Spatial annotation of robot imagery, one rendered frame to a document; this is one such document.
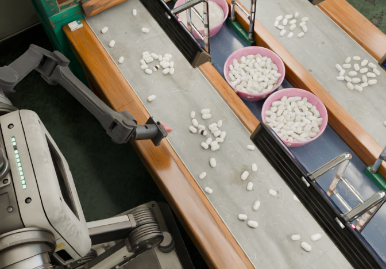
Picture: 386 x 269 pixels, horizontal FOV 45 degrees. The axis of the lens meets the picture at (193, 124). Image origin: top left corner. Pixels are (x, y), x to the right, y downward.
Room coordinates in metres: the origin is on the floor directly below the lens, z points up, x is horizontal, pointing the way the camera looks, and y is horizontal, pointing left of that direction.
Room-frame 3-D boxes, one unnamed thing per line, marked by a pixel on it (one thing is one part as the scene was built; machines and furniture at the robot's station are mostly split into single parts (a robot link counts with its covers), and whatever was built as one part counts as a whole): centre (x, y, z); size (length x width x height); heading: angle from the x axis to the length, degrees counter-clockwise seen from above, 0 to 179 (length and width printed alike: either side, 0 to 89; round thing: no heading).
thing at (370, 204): (0.52, -0.43, 0.90); 0.20 x 0.19 x 0.45; 27
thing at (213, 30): (1.63, -0.09, 0.72); 0.27 x 0.27 x 0.10
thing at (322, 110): (0.99, -0.42, 0.72); 0.27 x 0.27 x 0.10
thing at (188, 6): (1.38, 0.01, 0.90); 0.20 x 0.19 x 0.45; 27
